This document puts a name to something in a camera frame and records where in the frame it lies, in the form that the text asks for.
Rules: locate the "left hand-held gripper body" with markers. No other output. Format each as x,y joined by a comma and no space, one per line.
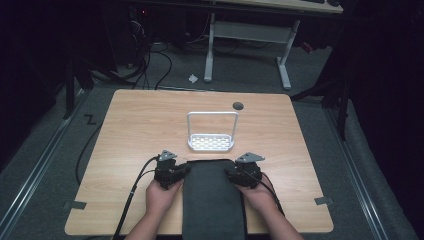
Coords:
166,170

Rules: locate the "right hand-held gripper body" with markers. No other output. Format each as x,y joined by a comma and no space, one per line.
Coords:
248,170

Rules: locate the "dark grey plush towel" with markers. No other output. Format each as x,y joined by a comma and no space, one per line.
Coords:
213,200

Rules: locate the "person's left hand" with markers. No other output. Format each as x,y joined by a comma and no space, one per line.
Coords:
160,198

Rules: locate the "person's right hand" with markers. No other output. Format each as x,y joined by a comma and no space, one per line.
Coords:
258,198

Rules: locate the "dark round table grommet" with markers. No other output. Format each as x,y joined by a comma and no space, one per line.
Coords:
237,106

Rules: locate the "grey tape piece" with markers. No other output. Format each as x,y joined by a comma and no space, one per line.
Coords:
75,205
323,200

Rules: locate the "white paper scrap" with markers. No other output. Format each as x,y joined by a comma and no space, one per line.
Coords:
192,78

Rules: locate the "black metal stand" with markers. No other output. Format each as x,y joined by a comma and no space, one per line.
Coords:
335,96
71,86

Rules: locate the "white-legged desk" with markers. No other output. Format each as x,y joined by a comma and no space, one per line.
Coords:
250,31

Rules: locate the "metal floor rail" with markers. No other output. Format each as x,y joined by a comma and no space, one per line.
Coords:
358,180
36,166

